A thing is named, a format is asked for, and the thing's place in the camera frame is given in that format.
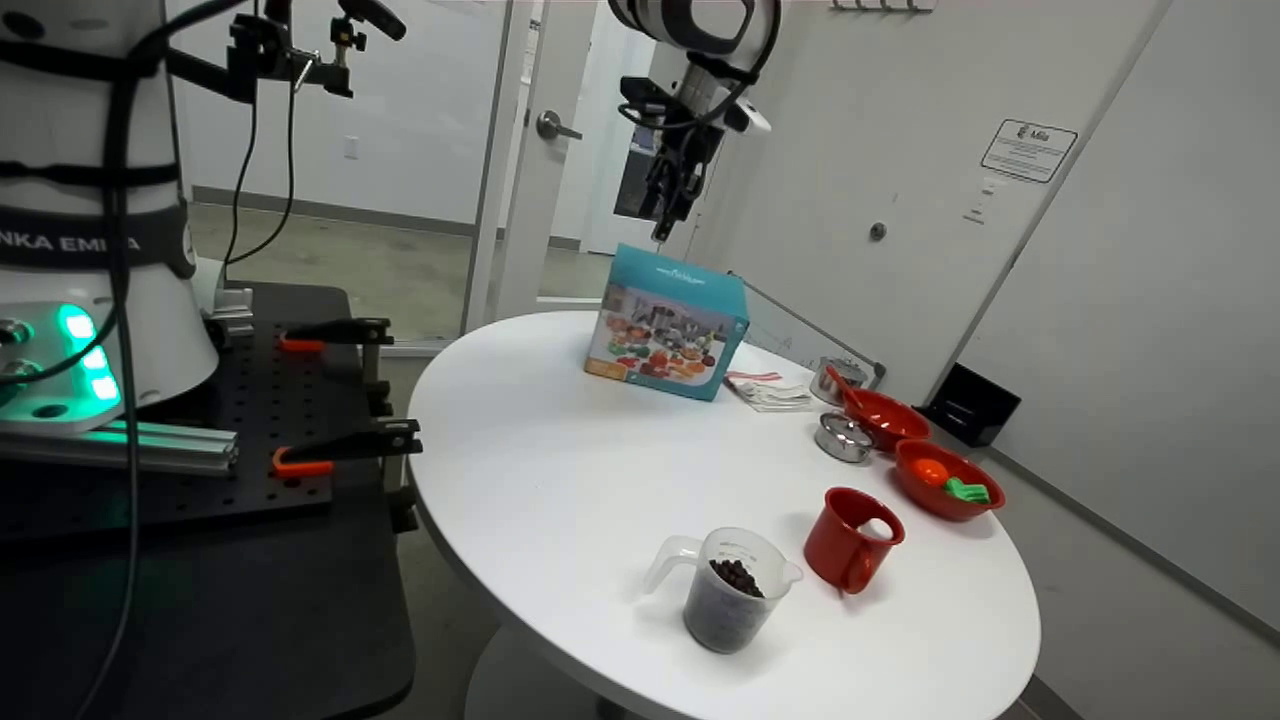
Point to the teal printed cardboard box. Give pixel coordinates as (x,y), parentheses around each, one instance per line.
(664,327)

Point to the green toy food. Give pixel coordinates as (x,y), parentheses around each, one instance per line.
(971,489)

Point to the empty red bowl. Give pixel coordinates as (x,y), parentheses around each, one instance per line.
(886,423)

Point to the stemmed metal cup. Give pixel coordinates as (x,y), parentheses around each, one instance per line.
(841,442)

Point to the black box by wall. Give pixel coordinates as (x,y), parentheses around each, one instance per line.
(971,401)

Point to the aluminium rail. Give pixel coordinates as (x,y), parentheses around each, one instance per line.
(146,444)

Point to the black camera mount rig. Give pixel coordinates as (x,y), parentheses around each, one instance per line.
(284,45)

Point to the silver metal bracket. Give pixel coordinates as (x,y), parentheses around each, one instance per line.
(231,315)

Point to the white wall sign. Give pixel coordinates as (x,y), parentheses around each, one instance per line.
(1031,148)

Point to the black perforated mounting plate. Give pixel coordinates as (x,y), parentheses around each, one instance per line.
(265,401)

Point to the black cart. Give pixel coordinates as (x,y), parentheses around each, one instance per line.
(242,614)

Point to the white red leaflet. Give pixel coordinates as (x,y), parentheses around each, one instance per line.
(769,390)

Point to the white door with round lock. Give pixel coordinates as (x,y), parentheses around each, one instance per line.
(865,134)

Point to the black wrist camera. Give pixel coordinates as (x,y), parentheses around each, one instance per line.
(643,99)

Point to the orange toy food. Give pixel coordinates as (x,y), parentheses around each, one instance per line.
(931,471)

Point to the red measuring cup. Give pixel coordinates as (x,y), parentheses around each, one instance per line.
(841,540)

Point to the red bowl with toys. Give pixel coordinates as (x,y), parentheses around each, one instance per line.
(932,500)

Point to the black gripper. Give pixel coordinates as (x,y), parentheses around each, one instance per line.
(664,165)

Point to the clear measuring cup with beans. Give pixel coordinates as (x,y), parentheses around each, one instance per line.
(722,606)

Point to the wall coat hooks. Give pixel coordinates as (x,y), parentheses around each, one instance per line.
(881,4)

